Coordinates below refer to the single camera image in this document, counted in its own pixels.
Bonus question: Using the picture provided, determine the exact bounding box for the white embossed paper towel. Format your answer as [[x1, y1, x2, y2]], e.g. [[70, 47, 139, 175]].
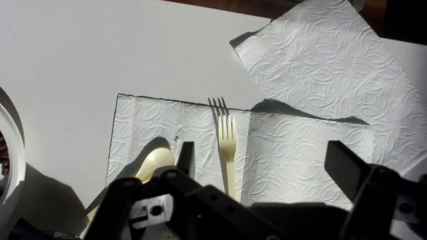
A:
[[234, 0, 427, 175], [105, 94, 427, 211]]

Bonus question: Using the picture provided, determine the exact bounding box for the cream plastic fork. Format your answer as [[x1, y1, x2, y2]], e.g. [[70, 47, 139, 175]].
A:
[[218, 114, 238, 201]]

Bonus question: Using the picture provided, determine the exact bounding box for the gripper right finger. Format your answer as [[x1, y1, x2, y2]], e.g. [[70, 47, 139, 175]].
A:
[[324, 140, 427, 240]]

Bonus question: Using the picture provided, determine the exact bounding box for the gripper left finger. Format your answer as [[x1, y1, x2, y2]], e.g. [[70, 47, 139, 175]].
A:
[[84, 141, 284, 240]]

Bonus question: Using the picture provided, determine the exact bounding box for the cream plastic spoon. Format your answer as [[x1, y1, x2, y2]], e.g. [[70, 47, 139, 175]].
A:
[[84, 147, 175, 224]]

